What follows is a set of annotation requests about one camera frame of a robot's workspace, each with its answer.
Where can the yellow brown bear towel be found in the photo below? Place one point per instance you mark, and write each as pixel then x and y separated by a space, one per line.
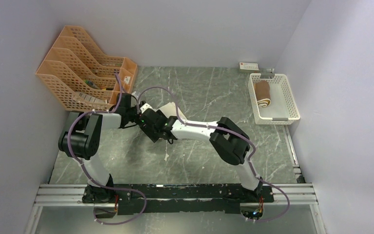
pixel 262 92

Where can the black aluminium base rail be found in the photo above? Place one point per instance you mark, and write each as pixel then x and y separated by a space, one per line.
pixel 174 198

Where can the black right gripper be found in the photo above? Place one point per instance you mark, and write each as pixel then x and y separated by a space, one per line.
pixel 154 137

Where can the orange plastic file organizer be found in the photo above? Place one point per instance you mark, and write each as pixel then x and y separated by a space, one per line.
pixel 81 76

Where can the white perforated plastic basket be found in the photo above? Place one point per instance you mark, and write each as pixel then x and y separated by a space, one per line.
pixel 282 109

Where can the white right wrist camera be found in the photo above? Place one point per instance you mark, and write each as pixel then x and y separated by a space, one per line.
pixel 144 107

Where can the white red small box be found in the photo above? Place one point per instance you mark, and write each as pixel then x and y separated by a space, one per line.
pixel 246 66

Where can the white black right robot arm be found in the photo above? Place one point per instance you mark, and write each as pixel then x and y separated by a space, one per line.
pixel 230 142

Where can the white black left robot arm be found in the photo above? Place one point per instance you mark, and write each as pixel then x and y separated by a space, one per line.
pixel 81 137

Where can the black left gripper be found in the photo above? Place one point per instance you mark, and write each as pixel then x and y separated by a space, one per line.
pixel 135 107

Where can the white terry towel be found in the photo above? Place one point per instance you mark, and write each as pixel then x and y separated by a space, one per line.
pixel 169 109

